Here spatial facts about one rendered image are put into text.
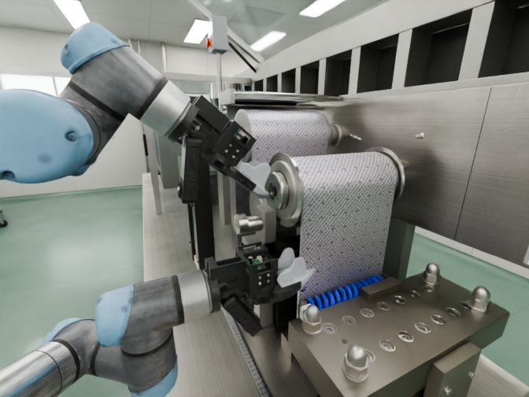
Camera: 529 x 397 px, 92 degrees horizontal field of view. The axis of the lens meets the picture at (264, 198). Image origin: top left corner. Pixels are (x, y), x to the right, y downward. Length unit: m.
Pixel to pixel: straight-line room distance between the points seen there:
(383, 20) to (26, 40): 5.88
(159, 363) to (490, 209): 0.62
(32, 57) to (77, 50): 5.78
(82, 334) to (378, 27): 0.90
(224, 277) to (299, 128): 0.45
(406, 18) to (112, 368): 0.88
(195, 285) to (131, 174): 5.66
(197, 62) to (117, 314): 5.90
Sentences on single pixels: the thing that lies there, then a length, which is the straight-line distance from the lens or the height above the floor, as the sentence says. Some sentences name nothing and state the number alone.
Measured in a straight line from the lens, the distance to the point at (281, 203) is 0.47.
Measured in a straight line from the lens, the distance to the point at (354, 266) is 0.61.
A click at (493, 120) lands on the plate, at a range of 0.62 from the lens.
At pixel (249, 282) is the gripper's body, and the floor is 1.13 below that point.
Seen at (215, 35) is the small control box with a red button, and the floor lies 1.65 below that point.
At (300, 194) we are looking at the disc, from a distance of 0.44.
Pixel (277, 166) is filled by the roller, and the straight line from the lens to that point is 0.50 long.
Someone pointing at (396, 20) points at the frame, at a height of 1.60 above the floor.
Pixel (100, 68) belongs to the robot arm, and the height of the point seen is 1.44.
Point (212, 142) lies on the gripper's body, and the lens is 0.44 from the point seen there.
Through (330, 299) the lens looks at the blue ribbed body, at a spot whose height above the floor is 1.04.
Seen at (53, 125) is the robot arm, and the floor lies 1.38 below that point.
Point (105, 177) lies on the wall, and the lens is 6.08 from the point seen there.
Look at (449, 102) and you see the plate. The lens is 0.66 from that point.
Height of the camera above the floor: 1.38
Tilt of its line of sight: 17 degrees down
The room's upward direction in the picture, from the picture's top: straight up
